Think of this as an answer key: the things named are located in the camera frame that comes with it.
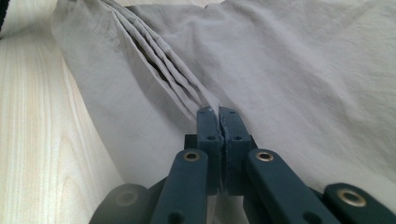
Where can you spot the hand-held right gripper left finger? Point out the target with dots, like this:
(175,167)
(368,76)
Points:
(209,146)

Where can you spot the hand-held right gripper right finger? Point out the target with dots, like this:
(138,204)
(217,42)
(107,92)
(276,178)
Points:
(236,149)

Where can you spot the khaki pants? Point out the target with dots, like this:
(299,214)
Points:
(274,81)

